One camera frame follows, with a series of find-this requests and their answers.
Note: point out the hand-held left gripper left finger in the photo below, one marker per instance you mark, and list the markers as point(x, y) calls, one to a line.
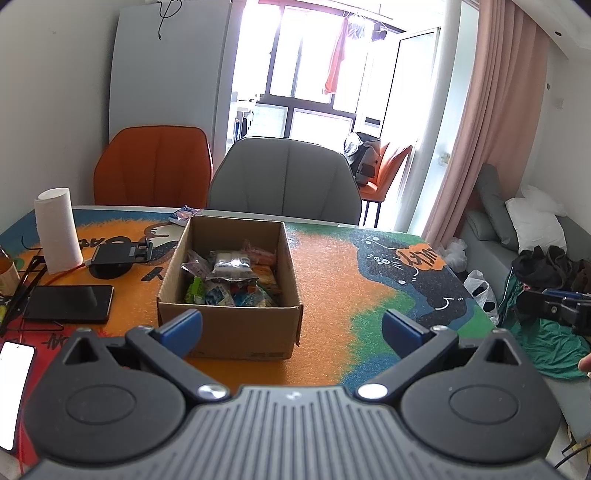
point(182, 330)

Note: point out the black phone stand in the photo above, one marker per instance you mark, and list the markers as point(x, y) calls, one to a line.
point(120, 261)

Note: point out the green cloth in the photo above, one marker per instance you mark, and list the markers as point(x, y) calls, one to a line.
point(549, 346)

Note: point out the long white snack packet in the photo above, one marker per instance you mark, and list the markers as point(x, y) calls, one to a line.
point(233, 264)

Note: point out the white plastic bag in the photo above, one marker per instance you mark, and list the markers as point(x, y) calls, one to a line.
point(455, 254)
point(482, 295)

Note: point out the blue and green snack packet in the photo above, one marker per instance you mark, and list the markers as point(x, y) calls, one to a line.
point(254, 297)

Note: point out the red hanging garment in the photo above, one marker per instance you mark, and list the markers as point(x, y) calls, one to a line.
point(336, 60)

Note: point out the cardboard box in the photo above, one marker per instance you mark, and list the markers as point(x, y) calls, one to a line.
point(231, 327)

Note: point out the orange chair with black legs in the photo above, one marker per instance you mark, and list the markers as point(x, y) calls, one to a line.
point(390, 175)

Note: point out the white paper towel roll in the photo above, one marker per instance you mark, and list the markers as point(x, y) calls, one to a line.
point(57, 230)

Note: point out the dark clothes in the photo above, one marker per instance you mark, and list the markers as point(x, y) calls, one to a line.
point(545, 267)

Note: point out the white pillow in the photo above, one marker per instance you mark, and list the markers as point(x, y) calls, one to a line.
point(538, 221)

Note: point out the person's right hand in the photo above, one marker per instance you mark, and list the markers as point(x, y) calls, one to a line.
point(586, 364)

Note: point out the grey cushion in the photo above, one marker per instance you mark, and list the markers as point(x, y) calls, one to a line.
point(496, 207)

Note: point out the plain green snack packet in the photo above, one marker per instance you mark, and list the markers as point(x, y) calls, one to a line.
point(195, 290)

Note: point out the dark backpack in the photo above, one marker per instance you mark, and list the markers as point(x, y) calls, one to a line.
point(362, 157)

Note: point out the grey sofa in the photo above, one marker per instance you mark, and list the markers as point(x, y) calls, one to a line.
point(480, 230)

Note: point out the black phone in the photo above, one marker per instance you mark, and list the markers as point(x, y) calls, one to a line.
point(69, 303)

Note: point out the white refrigerator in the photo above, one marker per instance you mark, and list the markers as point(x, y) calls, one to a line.
point(171, 69)

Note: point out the grey chair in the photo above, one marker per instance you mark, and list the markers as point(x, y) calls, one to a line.
point(286, 180)

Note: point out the phone with lit screen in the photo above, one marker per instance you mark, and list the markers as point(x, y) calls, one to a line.
point(16, 392)

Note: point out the yellow snack packet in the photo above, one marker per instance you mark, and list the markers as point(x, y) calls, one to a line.
point(268, 277)

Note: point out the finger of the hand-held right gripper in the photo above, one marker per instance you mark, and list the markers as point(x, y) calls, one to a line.
point(568, 294)
point(558, 311)

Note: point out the pink curtain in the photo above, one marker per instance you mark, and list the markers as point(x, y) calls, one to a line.
point(494, 115)

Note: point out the small blue and white packet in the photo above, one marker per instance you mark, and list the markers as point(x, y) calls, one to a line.
point(184, 216)

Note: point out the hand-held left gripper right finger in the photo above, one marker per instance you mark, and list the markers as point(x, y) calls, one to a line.
point(404, 332)

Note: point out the black framed window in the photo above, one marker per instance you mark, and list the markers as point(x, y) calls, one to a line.
point(314, 99)

